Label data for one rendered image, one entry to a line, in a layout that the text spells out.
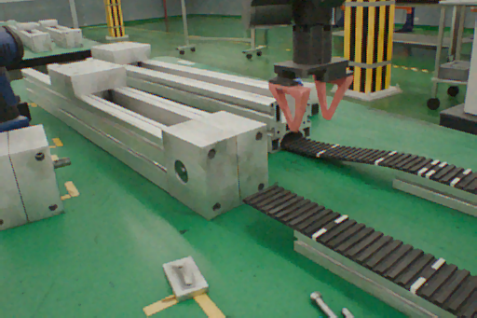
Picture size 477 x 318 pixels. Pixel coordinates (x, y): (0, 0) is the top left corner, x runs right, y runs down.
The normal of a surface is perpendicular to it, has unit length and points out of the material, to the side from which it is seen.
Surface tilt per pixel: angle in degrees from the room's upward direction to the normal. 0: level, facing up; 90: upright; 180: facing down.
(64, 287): 0
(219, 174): 90
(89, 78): 90
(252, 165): 90
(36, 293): 0
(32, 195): 90
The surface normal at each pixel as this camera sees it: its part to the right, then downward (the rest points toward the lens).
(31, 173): 0.49, 0.29
